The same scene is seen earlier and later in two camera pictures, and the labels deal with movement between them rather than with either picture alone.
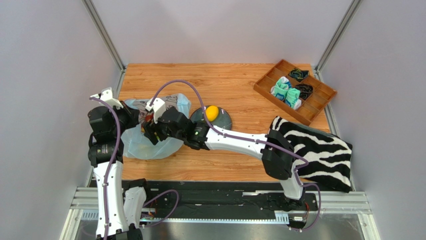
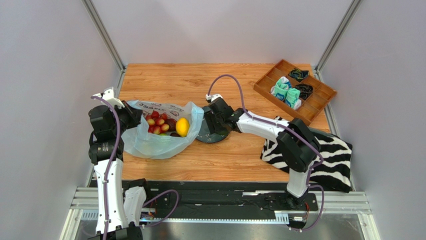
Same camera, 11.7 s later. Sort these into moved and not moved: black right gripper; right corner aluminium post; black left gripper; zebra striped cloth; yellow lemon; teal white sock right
Moved: black right gripper; yellow lemon
Not moved: black left gripper; teal white sock right; zebra striped cloth; right corner aluminium post
